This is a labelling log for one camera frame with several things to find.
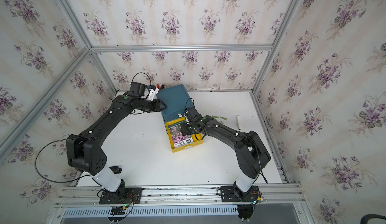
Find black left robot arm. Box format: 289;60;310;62
66;94;167;194

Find aluminium mounting rail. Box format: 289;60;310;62
54;183;306;208

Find green white seed bag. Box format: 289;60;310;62
212;116;227;125

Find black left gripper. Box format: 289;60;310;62
137;99;168;114

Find black object on table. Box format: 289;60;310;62
110;166;122;174

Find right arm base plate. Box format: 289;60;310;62
216;186;262;204

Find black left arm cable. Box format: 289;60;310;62
34;139;91;184

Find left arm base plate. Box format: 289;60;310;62
97;187;143;205

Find red pens in cup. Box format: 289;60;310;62
150;84;165;91

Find white small device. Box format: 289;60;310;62
236;115;243;130

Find yellow drawer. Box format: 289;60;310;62
165;117;204;153

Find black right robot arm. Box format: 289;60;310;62
181;106;271;194

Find teal drawer cabinet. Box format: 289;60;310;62
156;84;193;123

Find purple flower seed bag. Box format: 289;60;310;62
168;121;194;148

